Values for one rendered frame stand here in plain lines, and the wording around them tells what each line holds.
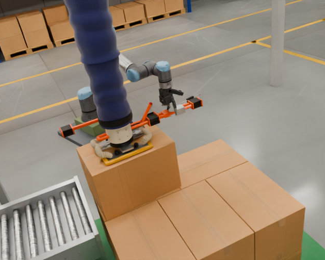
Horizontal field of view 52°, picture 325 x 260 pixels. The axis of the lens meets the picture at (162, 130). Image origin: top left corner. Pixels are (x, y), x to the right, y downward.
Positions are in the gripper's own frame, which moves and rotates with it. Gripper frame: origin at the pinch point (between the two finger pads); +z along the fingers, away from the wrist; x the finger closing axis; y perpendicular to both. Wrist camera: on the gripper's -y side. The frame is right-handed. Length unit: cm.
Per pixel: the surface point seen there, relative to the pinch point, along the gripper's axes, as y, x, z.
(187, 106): -10.7, 2.0, -1.4
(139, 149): 34.4, 14.6, 10.5
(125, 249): 66, 49, 53
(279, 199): -39, 67, 53
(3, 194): 132, -50, 47
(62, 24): -36, -711, 55
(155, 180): 29, 18, 37
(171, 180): 17, 18, 44
